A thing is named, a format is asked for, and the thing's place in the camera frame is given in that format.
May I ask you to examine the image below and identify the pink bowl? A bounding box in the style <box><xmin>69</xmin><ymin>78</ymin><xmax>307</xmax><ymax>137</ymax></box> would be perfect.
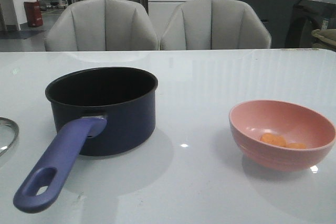
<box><xmin>229</xmin><ymin>100</ymin><xmax>335</xmax><ymax>172</ymax></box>

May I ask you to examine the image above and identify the right grey upholstered chair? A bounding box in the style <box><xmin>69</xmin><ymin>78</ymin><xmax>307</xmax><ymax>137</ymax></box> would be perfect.
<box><xmin>160</xmin><ymin>0</ymin><xmax>271</xmax><ymax>50</ymax></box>

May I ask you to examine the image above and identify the grey upholstered chair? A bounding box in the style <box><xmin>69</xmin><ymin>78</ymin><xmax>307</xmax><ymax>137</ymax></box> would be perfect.
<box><xmin>45</xmin><ymin>0</ymin><xmax>159</xmax><ymax>51</ymax></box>
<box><xmin>160</xmin><ymin>0</ymin><xmax>271</xmax><ymax>50</ymax></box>

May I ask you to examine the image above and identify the beige cushion at right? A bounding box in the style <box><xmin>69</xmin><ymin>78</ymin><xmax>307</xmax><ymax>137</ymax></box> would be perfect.
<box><xmin>311</xmin><ymin>29</ymin><xmax>336</xmax><ymax>51</ymax></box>

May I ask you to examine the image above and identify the blue saucepan with handle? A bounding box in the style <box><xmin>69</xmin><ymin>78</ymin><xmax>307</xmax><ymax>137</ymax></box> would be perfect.
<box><xmin>13</xmin><ymin>67</ymin><xmax>158</xmax><ymax>213</ymax></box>

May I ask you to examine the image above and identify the dark appliance at right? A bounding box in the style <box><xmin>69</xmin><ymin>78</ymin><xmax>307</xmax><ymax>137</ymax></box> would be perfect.
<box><xmin>285</xmin><ymin>0</ymin><xmax>335</xmax><ymax>48</ymax></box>

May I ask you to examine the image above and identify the red bin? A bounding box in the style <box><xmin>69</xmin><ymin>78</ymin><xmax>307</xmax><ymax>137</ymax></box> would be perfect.
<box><xmin>24</xmin><ymin>1</ymin><xmax>43</xmax><ymax>27</ymax></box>

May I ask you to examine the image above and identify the left grey upholstered chair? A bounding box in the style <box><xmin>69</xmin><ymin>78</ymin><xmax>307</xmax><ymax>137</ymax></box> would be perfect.
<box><xmin>45</xmin><ymin>0</ymin><xmax>159</xmax><ymax>51</ymax></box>

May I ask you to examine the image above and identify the glass lid blue knob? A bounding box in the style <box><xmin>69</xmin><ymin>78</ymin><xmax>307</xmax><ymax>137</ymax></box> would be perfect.
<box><xmin>1</xmin><ymin>117</ymin><xmax>19</xmax><ymax>156</ymax></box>

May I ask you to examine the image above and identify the orange ham slice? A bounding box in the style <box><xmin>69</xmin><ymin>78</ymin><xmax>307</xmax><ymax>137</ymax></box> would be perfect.
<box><xmin>260</xmin><ymin>133</ymin><xmax>287</xmax><ymax>147</ymax></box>

